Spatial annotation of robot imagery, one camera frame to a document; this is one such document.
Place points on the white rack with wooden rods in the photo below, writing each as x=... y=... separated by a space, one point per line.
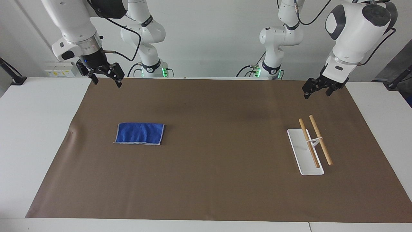
x=304 y=154

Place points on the blue folded towel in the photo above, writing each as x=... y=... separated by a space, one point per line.
x=140 y=133

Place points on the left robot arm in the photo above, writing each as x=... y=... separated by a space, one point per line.
x=357 y=35

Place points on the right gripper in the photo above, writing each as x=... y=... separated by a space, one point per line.
x=95 y=60

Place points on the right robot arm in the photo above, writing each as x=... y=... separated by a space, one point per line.
x=75 y=22

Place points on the white wall socket box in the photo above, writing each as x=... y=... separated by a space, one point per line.
x=59 y=70

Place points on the black stand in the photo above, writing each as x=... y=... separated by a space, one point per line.
x=399 y=80
x=16 y=79

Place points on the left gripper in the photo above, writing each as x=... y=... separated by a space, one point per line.
x=331 y=83

